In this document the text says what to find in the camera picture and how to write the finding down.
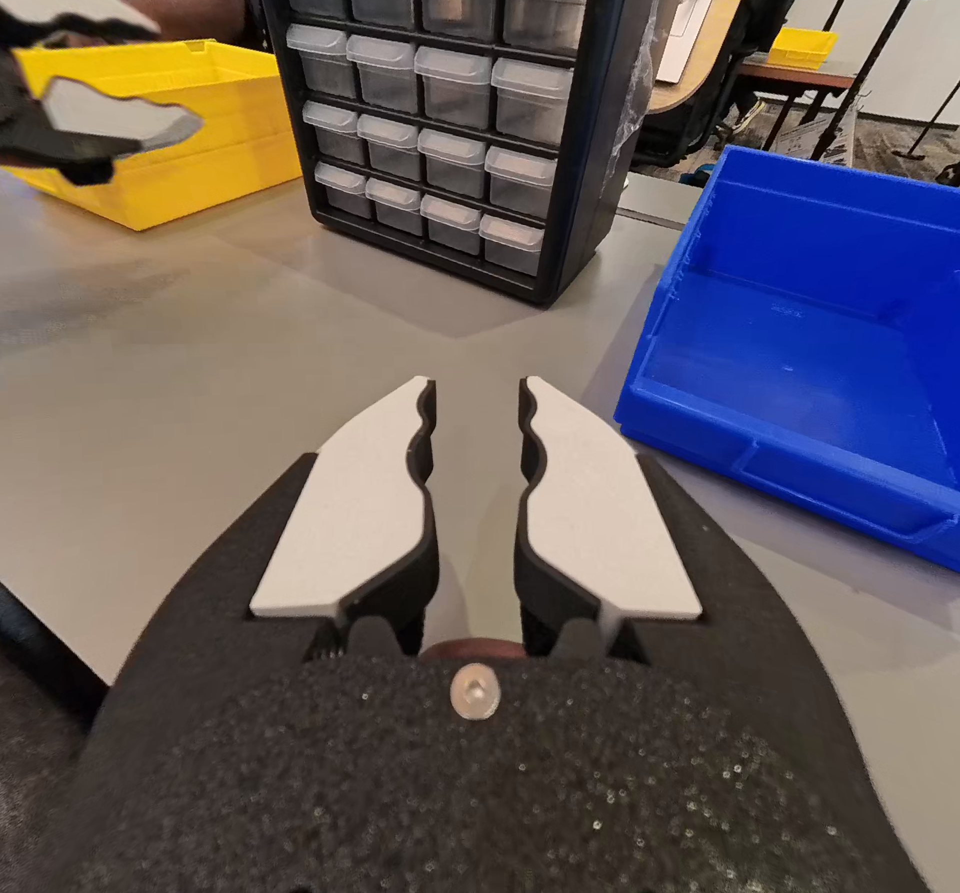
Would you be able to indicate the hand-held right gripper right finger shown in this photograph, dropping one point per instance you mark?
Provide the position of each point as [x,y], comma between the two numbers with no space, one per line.
[607,525]

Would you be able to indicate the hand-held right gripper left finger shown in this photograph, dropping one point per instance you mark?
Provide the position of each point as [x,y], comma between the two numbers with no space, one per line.
[352,525]

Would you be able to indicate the yellow plastic bin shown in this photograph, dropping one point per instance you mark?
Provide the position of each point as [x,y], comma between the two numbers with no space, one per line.
[802,49]
[187,180]

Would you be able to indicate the blue plastic bin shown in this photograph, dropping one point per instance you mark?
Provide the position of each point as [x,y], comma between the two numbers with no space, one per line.
[787,353]

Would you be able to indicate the black drawer cabinet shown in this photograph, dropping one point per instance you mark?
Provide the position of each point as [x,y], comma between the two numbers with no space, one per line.
[600,158]

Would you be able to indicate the rows of clear cabinet drawers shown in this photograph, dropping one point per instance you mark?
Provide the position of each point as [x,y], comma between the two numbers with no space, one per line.
[450,83]

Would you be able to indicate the crumpled clear plastic film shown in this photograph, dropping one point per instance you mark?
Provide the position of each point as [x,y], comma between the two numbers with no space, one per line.
[637,83]

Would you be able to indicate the brown wooden table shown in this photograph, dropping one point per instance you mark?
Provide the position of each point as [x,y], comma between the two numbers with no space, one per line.
[795,75]

